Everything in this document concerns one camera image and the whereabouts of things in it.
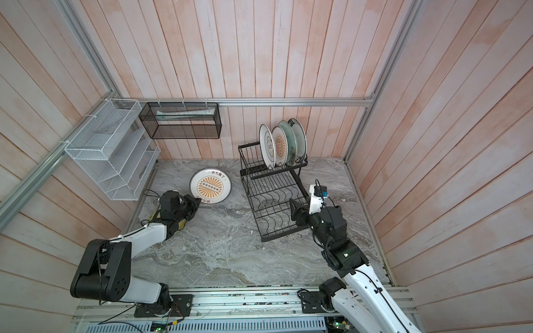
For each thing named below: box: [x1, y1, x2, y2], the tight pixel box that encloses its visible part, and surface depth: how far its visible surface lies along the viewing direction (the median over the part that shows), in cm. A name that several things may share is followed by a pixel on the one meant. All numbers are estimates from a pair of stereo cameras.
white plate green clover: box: [258, 123, 277, 170], surface depth 92 cm
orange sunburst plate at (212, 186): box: [189, 167, 233, 205], surface depth 100 cm
